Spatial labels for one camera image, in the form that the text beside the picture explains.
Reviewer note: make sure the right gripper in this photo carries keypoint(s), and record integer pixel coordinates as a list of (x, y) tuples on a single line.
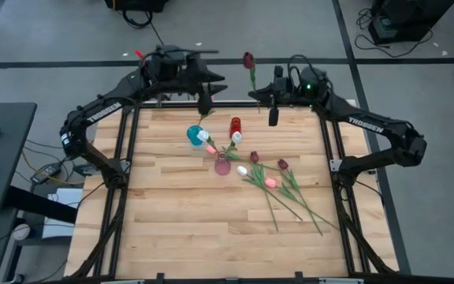
[(284, 92)]

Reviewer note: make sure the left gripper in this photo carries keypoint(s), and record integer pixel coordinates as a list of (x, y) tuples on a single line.
[(172, 71)]

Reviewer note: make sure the dark red artificial tulip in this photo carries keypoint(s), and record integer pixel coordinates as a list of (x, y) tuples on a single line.
[(254, 156), (248, 60), (282, 163)]

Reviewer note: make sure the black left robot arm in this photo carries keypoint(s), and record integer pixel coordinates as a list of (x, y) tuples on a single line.
[(105, 111)]

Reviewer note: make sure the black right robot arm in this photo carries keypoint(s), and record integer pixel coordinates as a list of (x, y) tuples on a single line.
[(369, 124)]

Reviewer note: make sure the red glass vase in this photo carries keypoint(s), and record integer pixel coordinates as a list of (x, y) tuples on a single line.
[(235, 127)]

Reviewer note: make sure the blue glass vase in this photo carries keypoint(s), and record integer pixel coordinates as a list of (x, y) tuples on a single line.
[(192, 136)]

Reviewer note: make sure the pink glass vase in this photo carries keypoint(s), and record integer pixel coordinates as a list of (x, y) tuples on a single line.
[(223, 169)]

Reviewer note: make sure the red tab on wrist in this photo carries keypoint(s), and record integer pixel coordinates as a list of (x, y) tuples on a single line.
[(138, 53)]

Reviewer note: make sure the black equipment box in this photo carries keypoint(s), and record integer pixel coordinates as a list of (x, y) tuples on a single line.
[(136, 4)]

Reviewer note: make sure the large black equipment case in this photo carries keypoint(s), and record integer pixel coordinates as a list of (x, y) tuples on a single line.
[(404, 19)]

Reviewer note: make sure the white box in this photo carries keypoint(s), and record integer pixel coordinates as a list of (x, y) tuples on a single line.
[(67, 197)]

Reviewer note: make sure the black power adapter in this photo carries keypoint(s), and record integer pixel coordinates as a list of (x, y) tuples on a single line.
[(45, 172)]

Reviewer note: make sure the silver bar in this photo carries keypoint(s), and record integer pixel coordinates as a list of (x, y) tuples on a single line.
[(341, 281)]

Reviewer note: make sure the black desk beam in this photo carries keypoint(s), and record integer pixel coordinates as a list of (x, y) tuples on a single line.
[(42, 205)]

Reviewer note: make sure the black desk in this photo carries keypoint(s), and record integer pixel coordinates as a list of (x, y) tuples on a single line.
[(6, 158)]

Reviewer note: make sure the white round object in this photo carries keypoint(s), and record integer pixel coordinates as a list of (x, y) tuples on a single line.
[(21, 232)]

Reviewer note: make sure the black aluminium table frame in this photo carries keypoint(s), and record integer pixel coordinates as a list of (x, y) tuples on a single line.
[(227, 105)]

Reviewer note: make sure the silver base bracket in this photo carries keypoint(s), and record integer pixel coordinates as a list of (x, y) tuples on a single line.
[(335, 165)]

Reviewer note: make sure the black frame clamp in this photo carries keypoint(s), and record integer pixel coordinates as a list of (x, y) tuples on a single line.
[(298, 277), (160, 278)]

